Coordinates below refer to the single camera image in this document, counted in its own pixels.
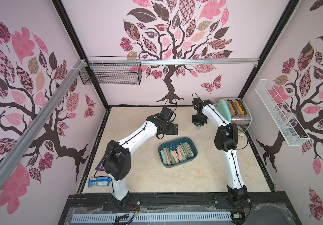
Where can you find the teal plastic storage box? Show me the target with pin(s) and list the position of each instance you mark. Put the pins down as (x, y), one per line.
(177, 152)

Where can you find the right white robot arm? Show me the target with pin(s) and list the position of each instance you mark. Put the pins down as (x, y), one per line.
(225, 140)

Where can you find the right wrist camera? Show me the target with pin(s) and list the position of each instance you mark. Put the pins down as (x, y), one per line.
(196, 103)

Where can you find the blue snack packet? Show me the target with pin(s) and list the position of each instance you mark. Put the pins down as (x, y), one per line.
(99, 181)

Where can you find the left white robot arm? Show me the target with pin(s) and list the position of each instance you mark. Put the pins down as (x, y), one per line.
(116, 161)

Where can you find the black wire basket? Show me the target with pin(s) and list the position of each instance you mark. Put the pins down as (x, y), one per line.
(112, 70)

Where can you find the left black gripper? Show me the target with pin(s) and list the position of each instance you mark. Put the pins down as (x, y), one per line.
(170, 130)

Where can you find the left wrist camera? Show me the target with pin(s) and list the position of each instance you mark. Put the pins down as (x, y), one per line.
(167, 114)

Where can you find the white slotted cable duct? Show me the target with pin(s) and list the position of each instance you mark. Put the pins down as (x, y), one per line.
(124, 218)

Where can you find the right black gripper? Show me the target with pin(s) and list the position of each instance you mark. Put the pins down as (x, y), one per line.
(199, 121)

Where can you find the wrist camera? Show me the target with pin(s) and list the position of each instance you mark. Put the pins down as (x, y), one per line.
(167, 114)
(196, 103)

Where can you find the white wire shelf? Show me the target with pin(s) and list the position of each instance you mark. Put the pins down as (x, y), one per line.
(286, 121)

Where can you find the mint green toaster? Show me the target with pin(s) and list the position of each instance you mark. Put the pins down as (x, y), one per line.
(235, 110)

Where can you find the purple snack packet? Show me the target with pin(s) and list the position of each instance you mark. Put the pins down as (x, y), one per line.
(100, 166)

